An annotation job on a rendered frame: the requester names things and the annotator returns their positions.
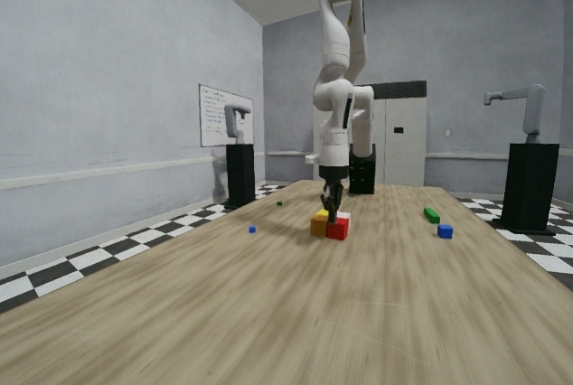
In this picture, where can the green rectangular block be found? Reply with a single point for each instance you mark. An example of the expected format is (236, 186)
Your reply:
(432, 216)

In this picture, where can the blue cube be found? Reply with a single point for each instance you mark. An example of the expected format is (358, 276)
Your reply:
(444, 231)

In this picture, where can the red square block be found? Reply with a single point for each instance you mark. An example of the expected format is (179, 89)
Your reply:
(338, 231)

